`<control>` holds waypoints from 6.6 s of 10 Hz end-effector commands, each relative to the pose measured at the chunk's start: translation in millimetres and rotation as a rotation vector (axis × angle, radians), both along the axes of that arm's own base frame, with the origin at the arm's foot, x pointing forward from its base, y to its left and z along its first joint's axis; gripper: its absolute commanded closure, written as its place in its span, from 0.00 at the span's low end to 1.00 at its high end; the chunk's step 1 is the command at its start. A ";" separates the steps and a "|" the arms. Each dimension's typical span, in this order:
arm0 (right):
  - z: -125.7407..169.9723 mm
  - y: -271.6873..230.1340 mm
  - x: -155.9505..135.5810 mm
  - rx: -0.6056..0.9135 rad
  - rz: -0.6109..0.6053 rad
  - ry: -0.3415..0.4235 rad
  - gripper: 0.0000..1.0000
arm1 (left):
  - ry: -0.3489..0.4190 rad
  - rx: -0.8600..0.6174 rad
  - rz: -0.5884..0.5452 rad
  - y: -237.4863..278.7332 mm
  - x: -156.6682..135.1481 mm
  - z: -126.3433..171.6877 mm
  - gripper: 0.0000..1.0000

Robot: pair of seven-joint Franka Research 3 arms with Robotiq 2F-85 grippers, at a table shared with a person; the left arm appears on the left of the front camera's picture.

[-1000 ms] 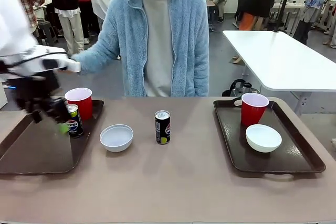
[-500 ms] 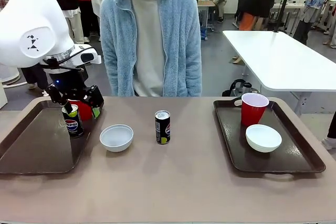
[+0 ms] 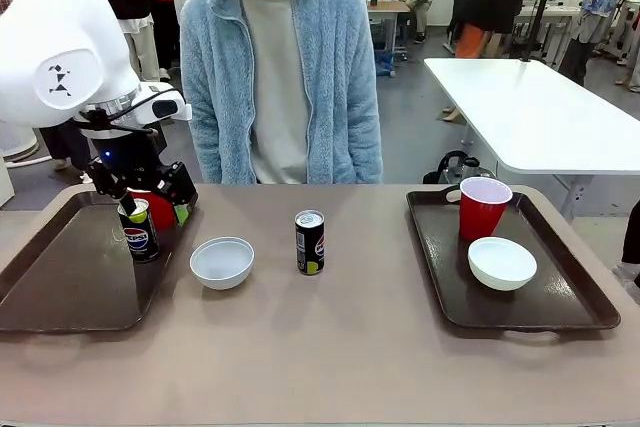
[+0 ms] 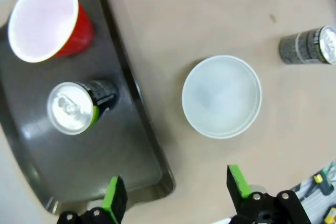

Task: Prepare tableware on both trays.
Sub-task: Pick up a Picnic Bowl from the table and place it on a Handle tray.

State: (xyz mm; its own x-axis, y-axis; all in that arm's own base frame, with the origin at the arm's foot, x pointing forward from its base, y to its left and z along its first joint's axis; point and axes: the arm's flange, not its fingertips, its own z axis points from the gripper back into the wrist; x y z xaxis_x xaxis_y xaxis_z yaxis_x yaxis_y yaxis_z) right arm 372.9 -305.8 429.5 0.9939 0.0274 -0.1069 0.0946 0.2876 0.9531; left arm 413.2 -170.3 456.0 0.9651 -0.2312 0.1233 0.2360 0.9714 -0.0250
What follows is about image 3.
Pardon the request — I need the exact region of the person in blue fleece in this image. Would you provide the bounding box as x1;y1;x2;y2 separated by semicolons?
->
178;0;384;186

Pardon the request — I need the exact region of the brown background table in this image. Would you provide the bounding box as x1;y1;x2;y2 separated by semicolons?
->
367;0;412;68

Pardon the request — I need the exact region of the white folding table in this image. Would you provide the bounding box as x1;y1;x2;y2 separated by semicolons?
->
423;57;640;222

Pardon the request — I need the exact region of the black bag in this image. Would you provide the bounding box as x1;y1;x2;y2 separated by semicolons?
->
422;149;482;186

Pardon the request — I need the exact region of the wide black Pepsi can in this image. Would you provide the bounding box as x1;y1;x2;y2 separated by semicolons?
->
118;198;161;264

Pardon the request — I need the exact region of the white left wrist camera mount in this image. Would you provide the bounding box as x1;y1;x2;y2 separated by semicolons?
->
133;80;194;124

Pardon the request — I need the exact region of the black tripod stand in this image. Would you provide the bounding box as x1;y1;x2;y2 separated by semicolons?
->
519;0;564;66

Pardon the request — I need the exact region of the white bowl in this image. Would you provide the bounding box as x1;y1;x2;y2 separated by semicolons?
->
467;236;538;292
189;236;256;291

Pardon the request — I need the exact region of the white ribbed round base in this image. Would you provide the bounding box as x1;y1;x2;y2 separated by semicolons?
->
0;121;40;163

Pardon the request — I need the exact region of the slim black Pepsi can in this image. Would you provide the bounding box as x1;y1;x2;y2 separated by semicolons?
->
294;209;326;277

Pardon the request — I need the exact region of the red plastic cup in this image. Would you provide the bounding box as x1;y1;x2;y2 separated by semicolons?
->
458;176;514;243
133;190;177;232

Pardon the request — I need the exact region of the person in red top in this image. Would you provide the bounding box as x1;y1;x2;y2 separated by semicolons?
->
149;0;181;81

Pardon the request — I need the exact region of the person in dark trousers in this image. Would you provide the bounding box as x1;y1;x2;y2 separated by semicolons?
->
612;226;640;293

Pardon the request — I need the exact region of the brown plastic tray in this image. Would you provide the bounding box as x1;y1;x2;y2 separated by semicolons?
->
404;185;621;346
0;190;200;333

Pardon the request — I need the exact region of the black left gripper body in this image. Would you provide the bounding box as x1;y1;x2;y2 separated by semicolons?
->
74;114;167;189

